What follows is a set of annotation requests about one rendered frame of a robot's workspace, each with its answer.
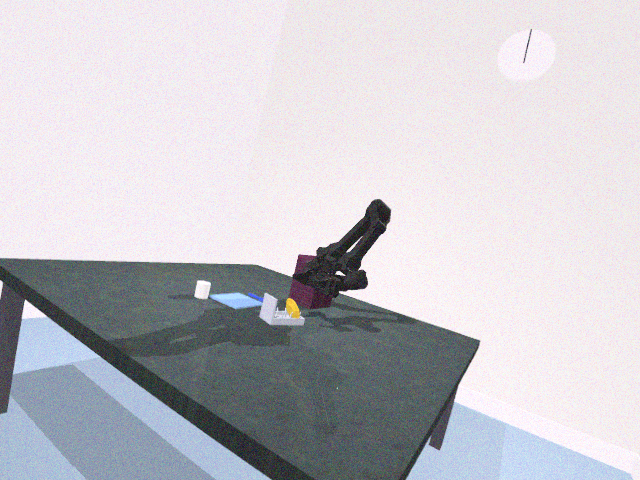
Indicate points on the yellow round plate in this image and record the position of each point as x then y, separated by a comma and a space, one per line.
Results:
291, 306

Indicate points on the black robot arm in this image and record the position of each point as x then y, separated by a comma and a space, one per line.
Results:
334, 258

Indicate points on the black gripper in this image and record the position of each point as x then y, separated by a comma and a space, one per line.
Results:
329, 286

